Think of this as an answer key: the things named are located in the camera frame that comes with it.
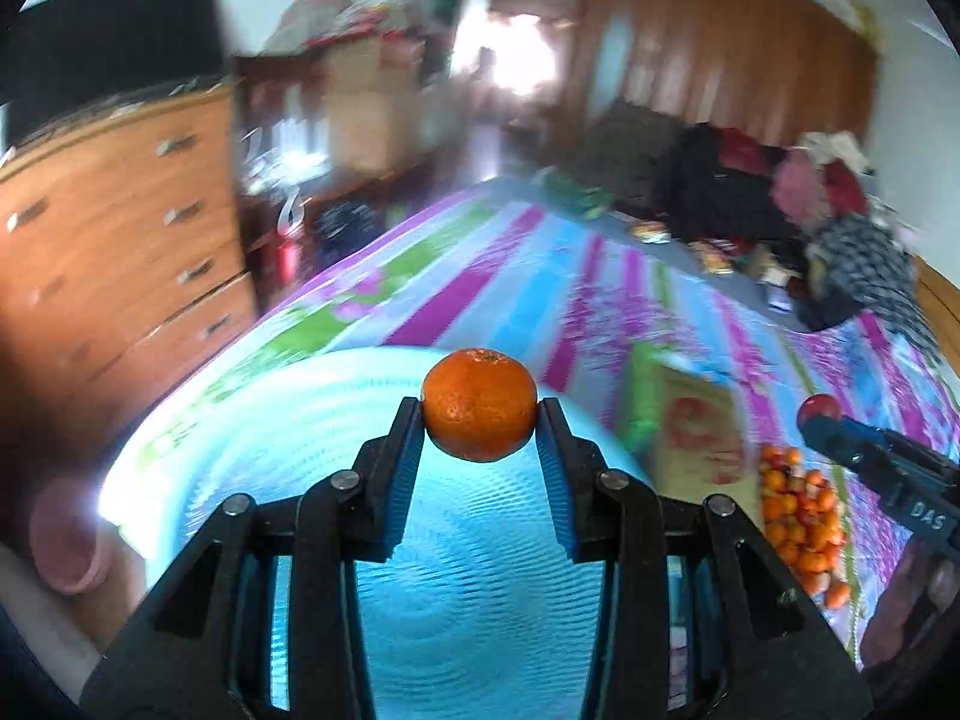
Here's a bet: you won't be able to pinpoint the orange mandarin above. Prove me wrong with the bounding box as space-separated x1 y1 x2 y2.
421 348 537 463

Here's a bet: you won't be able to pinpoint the small red tomato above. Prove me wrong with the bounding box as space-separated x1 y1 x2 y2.
796 394 843 427

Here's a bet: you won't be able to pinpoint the cardboard fruit box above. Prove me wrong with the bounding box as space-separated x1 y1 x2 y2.
613 343 760 520

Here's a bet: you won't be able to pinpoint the blue plastic basket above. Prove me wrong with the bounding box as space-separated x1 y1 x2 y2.
97 344 692 720

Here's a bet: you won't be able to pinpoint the pile of clothes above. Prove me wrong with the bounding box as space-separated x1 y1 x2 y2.
569 99 935 349

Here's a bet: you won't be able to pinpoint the wooden chest of drawers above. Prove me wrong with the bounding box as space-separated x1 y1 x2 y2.
2 88 257 454

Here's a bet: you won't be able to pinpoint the colourful floral bed sheet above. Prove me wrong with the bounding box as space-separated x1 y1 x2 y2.
110 179 960 673

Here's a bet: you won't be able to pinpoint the wooden wardrobe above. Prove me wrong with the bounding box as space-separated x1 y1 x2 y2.
551 0 878 149

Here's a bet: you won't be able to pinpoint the stacked cardboard boxes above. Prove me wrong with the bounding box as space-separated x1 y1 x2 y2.
301 0 425 174

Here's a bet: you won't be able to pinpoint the black television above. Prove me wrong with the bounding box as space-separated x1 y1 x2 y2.
2 0 228 146

